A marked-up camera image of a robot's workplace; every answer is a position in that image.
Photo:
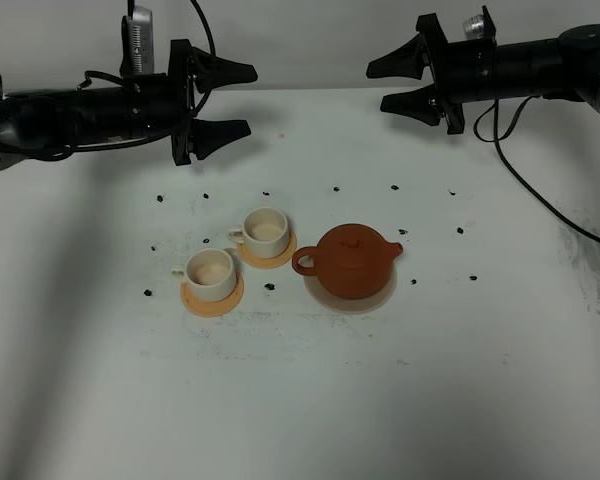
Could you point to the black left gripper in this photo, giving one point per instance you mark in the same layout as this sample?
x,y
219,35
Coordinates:
x,y
161,105

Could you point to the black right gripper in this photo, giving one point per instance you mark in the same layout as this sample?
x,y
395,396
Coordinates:
x,y
461,73

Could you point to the brown clay teapot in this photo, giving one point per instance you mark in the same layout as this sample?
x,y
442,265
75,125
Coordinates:
x,y
351,261

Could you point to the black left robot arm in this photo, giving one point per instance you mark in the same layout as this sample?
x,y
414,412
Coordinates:
x,y
107,112

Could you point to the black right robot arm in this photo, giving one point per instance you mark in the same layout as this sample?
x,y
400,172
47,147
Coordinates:
x,y
564,68

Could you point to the white teacup rear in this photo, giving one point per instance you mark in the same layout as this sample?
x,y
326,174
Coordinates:
x,y
264,232

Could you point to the white teacup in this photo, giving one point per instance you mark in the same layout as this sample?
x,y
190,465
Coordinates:
x,y
210,272
264,232

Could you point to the white teacup front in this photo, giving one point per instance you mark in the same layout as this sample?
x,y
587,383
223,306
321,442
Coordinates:
x,y
210,272

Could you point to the orange coaster front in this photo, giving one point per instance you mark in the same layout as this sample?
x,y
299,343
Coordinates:
x,y
206,309

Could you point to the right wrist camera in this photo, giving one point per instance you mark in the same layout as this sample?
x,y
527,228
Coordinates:
x,y
480,27

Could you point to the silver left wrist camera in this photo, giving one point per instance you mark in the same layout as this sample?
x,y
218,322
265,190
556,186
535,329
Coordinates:
x,y
137,41

